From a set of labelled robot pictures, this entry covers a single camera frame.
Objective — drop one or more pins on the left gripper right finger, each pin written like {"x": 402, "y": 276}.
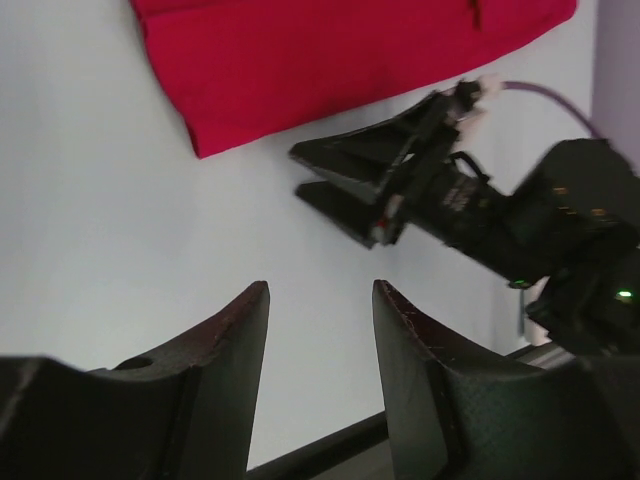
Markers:
{"x": 456, "y": 410}

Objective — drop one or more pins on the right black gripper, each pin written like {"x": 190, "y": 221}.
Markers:
{"x": 410, "y": 170}

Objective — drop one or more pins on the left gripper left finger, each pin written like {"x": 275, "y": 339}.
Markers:
{"x": 182, "y": 410}

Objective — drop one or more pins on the crimson red t shirt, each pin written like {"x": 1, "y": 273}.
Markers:
{"x": 237, "y": 71}

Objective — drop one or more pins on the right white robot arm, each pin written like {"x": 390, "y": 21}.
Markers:
{"x": 570, "y": 226}

